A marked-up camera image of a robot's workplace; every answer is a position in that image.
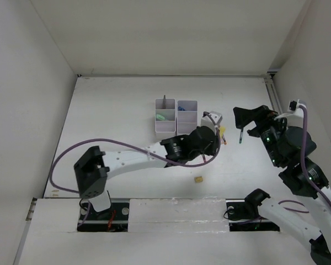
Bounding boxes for small tan eraser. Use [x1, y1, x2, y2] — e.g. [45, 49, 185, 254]
[194, 176, 204, 183]

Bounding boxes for yellow highlighter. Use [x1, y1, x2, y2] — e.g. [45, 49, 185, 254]
[220, 126, 226, 134]

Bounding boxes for green pen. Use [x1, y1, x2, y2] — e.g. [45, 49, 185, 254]
[239, 128, 244, 144]

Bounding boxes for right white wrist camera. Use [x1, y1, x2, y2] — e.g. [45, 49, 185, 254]
[274, 99, 307, 122]

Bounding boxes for orange red pen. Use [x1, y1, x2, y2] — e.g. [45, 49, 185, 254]
[222, 134, 227, 145]

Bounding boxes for right white organizer box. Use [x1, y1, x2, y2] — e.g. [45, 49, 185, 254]
[177, 100, 198, 135]

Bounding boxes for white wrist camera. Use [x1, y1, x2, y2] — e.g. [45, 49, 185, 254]
[274, 99, 307, 122]
[200, 112, 223, 128]

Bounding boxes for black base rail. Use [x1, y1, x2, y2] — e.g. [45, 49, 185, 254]
[77, 198, 280, 234]

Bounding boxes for white organizer box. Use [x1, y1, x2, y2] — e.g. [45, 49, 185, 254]
[154, 96, 177, 140]
[177, 100, 198, 135]

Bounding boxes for black handled scissors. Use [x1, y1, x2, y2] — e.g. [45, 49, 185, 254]
[162, 95, 167, 109]

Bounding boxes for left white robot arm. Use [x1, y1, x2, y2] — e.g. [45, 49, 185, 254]
[73, 126, 220, 219]

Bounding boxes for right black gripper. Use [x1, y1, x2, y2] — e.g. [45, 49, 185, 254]
[233, 104, 291, 166]

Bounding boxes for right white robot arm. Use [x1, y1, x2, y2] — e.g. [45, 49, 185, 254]
[233, 100, 331, 264]

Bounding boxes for left white organizer box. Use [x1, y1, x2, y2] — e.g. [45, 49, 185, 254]
[154, 96, 177, 140]

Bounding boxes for green highlighter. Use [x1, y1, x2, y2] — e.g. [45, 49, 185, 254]
[156, 114, 168, 121]

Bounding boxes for aluminium side rail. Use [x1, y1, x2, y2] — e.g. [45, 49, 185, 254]
[264, 72, 284, 114]

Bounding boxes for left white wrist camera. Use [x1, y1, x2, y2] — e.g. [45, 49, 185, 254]
[200, 112, 223, 128]

